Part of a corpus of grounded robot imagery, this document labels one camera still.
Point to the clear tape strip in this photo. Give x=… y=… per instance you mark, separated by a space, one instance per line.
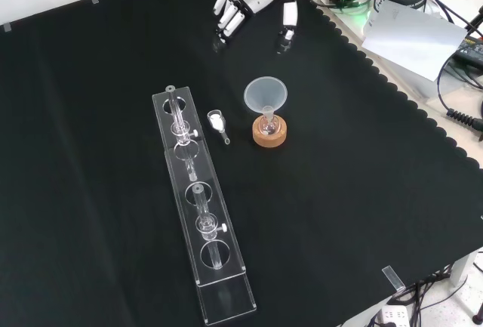
x=392 y=278

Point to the clear glass weighing funnel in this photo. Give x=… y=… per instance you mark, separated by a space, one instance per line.
x=216 y=121

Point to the black bench cloth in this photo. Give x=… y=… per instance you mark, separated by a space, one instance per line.
x=339 y=176

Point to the black tripod leg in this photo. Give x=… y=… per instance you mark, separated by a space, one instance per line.
x=475 y=21

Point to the black power supply box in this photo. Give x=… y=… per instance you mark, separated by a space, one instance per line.
x=471 y=50

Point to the white power strip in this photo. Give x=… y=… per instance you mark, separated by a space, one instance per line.
x=394 y=316

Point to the clear acrylic funnel stand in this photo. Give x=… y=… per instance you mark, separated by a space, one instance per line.
x=205 y=206

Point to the translucent plastic funnel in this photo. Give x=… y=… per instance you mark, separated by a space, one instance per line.
x=262 y=93

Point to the clear round-bottom flask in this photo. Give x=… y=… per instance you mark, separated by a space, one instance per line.
x=268 y=127

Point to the pale board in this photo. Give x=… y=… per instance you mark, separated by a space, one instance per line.
x=413 y=40

